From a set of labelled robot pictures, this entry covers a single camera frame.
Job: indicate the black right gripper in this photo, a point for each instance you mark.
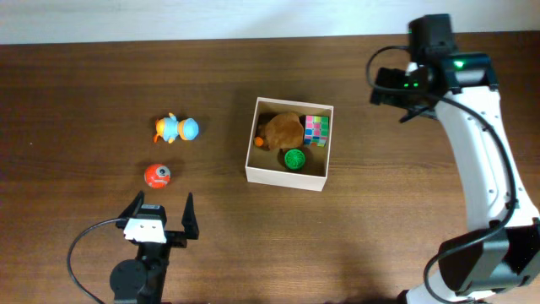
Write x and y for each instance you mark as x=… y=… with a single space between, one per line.
x=392 y=99

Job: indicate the orange and blue duck toy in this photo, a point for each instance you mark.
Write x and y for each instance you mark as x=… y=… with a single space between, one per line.
x=170 y=128

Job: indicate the pink cardboard box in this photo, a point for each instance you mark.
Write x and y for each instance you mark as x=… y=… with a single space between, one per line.
x=268 y=167

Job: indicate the colourful puzzle cube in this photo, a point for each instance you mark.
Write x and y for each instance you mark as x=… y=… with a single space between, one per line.
x=317 y=130

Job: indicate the green round toy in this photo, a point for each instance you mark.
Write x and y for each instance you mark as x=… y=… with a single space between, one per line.
x=294 y=159

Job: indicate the red ball with grey face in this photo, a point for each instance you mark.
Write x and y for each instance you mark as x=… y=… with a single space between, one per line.
x=157 y=176

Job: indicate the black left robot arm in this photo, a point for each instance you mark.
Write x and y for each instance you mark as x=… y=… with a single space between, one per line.
x=142 y=279

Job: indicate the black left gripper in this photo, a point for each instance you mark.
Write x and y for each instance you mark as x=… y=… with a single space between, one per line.
x=180 y=239

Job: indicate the brown plush toy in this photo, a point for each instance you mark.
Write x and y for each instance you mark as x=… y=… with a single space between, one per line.
x=283 y=131

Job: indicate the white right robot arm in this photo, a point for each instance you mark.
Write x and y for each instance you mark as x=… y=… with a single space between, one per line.
x=501 y=250

